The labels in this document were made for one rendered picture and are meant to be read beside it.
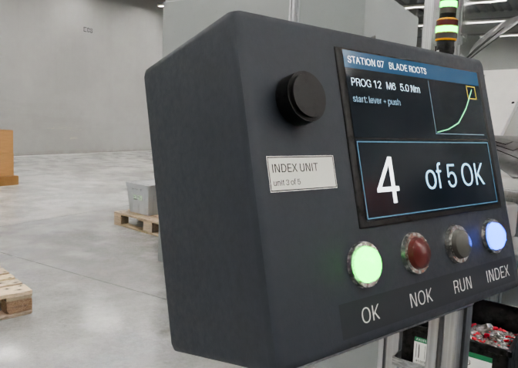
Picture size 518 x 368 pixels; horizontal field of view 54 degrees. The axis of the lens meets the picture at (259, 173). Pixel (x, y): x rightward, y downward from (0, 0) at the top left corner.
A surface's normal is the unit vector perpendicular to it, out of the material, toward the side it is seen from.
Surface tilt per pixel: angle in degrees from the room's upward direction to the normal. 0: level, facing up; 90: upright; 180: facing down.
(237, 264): 90
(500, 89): 50
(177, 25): 90
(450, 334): 90
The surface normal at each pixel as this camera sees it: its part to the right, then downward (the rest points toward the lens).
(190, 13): -0.52, 0.07
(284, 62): 0.62, -0.15
